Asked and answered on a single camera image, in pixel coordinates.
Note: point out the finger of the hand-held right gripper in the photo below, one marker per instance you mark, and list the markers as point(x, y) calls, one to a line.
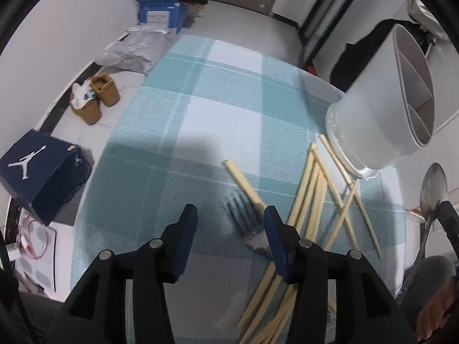
point(450, 218)

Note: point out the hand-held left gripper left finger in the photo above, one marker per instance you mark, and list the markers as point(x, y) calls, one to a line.
point(187, 229)

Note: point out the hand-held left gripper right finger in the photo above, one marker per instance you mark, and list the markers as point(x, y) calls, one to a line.
point(277, 245)

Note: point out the metal spoon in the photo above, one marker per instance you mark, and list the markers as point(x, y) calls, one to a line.
point(432, 190)

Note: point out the metal fork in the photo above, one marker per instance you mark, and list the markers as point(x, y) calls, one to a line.
point(247, 222)

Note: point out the pile of wooden chopsticks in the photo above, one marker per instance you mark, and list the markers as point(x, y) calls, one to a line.
point(315, 193)

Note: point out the white divided utensil holder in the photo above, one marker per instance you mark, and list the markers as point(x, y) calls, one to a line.
point(373, 114)

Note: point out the person's grey trouser leg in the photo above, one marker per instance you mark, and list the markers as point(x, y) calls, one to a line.
point(430, 276)

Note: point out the person's bare foot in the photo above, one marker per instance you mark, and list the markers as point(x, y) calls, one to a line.
point(435, 315)

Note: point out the blue white checked tablecloth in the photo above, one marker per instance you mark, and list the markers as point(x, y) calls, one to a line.
point(215, 114)

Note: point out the white bathroom scale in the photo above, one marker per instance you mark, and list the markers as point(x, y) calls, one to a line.
point(41, 272)

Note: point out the navy shoe box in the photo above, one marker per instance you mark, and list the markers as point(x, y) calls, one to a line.
point(32, 179)

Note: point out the white socks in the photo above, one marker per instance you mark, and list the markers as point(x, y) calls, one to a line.
point(80, 95)

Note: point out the black hanging jacket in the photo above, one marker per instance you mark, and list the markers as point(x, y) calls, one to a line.
point(362, 57)

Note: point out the grey plastic mailing bag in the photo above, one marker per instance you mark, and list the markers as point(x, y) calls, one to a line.
point(132, 52)

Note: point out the blue cardboard box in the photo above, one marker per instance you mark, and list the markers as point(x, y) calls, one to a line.
point(159, 10)

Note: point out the black sliding door frame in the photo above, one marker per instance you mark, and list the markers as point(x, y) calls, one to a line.
point(322, 7)

